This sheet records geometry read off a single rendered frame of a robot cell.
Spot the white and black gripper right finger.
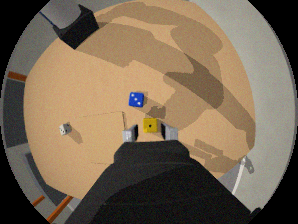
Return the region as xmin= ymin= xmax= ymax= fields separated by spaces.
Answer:
xmin=161 ymin=123 xmax=178 ymax=140

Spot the blue die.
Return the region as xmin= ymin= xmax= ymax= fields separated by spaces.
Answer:
xmin=128 ymin=92 xmax=144 ymax=108

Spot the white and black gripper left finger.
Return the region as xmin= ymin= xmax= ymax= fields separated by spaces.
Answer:
xmin=122 ymin=124 xmax=139 ymax=143

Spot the yellow die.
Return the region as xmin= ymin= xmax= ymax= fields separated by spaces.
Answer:
xmin=143 ymin=118 xmax=158 ymax=133

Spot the white die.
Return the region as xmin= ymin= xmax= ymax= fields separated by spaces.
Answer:
xmin=59 ymin=123 xmax=71 ymax=136

